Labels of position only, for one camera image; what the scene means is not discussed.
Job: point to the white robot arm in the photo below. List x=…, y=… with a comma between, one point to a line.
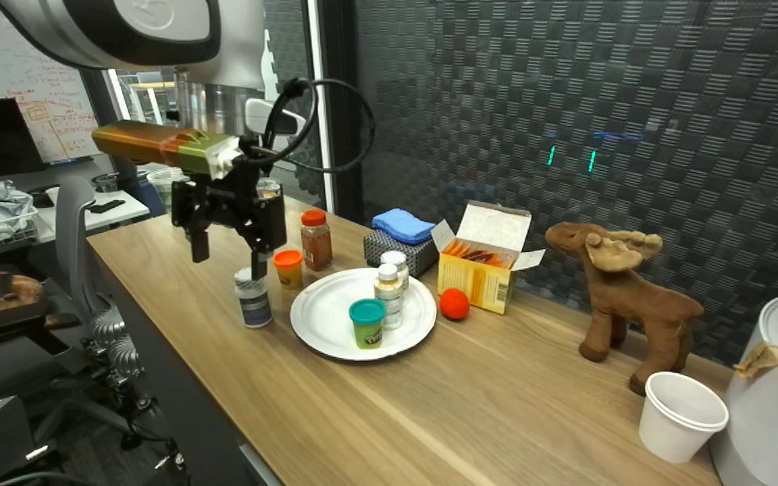
x=218, y=43

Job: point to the yellow tub orange lid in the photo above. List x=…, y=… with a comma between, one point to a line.
x=291, y=267

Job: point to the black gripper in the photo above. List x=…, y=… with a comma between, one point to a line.
x=246, y=198

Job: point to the brown plush moose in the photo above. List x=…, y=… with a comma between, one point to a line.
x=619, y=294

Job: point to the white paper cup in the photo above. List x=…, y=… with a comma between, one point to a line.
x=680, y=416

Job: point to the green tub teal lid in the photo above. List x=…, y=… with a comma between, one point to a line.
x=368, y=323

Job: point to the white pill bottle blue label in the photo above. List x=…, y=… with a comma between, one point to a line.
x=400, y=262

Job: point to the yellow open cardboard box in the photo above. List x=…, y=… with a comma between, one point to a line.
x=484, y=252

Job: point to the blue folded cloth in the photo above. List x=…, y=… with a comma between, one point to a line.
x=400, y=225

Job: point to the white bucket with items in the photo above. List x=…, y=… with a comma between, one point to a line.
x=747, y=451

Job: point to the red ball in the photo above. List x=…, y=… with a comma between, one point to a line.
x=454, y=304

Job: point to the grey sponge block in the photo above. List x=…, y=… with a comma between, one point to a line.
x=418, y=257

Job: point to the wrist camera with tape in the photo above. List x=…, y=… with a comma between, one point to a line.
x=192, y=153

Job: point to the spice jar orange cap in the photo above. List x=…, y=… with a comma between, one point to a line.
x=317, y=242

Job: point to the white paper plate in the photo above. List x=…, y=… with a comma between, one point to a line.
x=319, y=317

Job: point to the white bottle cream cap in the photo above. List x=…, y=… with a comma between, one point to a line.
x=389, y=293

